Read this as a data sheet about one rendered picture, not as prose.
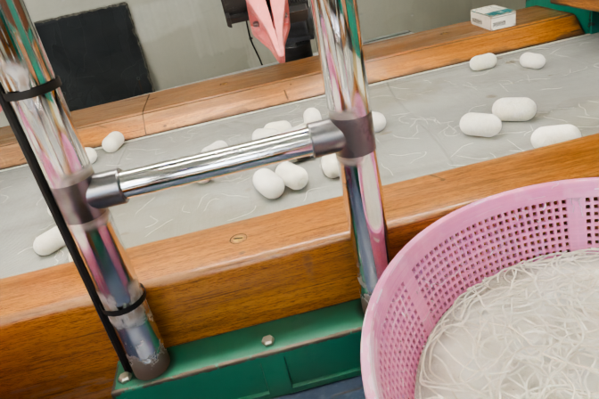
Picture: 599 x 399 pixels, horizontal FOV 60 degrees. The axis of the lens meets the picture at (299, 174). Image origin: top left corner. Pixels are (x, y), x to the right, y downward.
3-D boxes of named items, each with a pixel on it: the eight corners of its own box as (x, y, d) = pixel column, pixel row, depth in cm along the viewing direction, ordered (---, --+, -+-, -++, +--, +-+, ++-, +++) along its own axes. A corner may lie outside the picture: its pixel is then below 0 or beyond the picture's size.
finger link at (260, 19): (324, 30, 55) (302, -34, 59) (257, 45, 55) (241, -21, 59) (324, 68, 61) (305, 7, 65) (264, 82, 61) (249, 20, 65)
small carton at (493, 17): (471, 24, 75) (470, 10, 74) (494, 19, 75) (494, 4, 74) (490, 31, 69) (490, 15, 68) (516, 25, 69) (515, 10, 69)
